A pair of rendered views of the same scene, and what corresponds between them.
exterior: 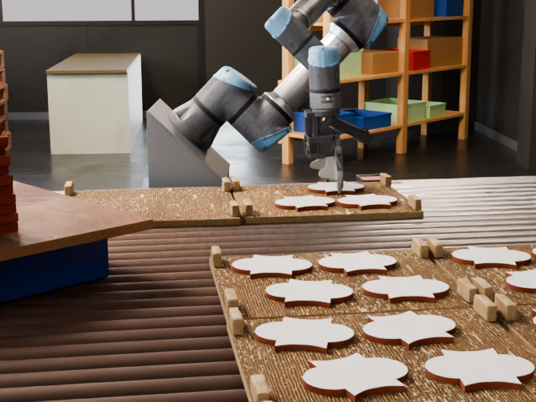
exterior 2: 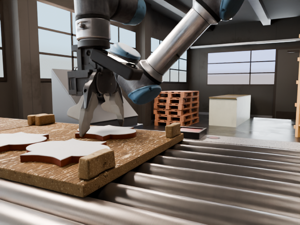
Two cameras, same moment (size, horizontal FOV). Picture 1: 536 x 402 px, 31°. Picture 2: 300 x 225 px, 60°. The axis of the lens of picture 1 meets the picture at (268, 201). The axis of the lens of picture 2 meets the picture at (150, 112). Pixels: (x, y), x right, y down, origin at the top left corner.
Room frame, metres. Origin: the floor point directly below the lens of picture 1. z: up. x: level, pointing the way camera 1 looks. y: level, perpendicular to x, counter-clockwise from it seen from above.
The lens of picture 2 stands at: (1.97, -0.57, 1.05)
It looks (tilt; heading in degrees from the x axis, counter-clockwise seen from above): 6 degrees down; 34
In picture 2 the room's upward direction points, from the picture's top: straight up
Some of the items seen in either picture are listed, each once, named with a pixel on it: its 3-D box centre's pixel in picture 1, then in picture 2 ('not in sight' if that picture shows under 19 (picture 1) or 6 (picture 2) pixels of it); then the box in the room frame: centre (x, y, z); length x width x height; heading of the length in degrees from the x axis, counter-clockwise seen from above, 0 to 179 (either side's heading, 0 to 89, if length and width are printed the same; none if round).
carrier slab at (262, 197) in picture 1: (321, 201); (62, 143); (2.30, -0.13, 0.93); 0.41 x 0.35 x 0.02; 98
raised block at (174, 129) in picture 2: (385, 179); (173, 129); (2.46, -0.30, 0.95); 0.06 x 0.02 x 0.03; 8
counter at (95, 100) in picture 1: (100, 98); (231, 108); (9.44, 1.63, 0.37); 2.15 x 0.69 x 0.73; 4
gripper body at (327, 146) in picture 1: (323, 133); (93, 70); (2.39, -0.14, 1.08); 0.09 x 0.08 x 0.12; 98
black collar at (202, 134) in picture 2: (372, 180); (189, 132); (2.58, -0.28, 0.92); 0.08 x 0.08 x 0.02; 8
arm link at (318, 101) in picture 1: (325, 100); (92, 32); (2.38, -0.14, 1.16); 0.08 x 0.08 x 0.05
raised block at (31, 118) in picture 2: (226, 184); (38, 118); (2.40, 0.11, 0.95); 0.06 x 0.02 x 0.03; 6
